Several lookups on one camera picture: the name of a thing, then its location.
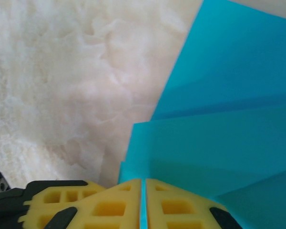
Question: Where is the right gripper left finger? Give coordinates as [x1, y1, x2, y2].
[45, 178, 142, 229]

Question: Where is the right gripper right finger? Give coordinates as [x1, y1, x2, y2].
[145, 178, 244, 229]

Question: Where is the blue paper sheet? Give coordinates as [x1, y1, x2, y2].
[118, 0, 286, 229]

